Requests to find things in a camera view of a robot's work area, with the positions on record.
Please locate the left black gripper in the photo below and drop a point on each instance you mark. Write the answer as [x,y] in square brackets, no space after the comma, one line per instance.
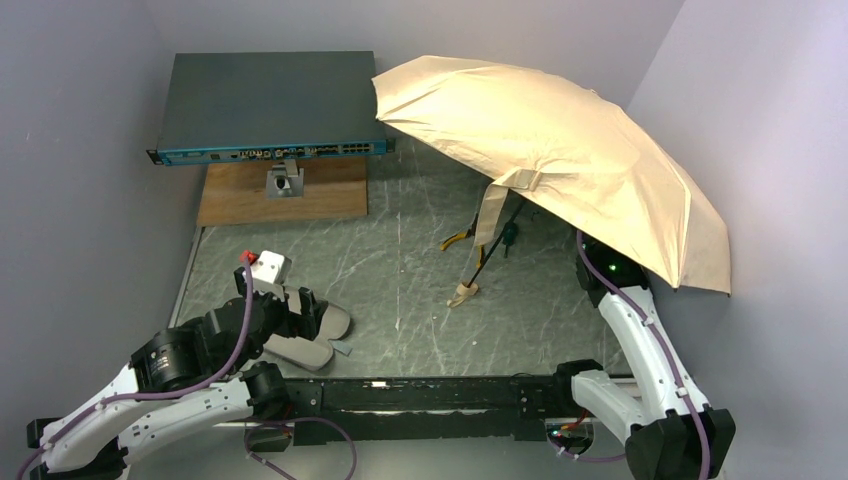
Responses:
[303,316]

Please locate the pink umbrella case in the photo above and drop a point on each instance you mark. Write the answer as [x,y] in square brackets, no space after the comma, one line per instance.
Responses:
[312,354]

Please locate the beige umbrella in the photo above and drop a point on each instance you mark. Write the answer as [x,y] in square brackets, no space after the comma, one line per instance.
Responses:
[569,151]

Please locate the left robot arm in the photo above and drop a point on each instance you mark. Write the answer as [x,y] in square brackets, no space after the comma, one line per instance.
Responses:
[204,372]

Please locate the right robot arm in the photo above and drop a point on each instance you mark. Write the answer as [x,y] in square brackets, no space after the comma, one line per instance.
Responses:
[671,430]

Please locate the wooden board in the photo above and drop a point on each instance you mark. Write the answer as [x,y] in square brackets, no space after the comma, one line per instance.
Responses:
[234,193]

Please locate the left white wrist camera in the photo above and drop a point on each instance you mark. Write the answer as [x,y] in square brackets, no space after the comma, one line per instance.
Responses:
[262,273]

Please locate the aluminium frame rail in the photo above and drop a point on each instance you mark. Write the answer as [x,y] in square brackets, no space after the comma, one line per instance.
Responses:
[232,451]

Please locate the grey metal stand bracket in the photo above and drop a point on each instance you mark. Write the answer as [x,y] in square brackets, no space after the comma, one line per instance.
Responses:
[285,180]

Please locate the grey blue network switch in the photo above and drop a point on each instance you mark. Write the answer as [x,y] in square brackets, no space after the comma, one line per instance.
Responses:
[255,106]

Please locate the yellow handled pliers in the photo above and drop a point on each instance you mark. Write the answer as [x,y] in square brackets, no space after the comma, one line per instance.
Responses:
[467,234]

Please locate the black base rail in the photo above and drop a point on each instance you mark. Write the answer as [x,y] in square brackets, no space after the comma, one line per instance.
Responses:
[521,407]

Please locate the green handled screwdriver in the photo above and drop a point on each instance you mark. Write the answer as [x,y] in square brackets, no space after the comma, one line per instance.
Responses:
[510,233]

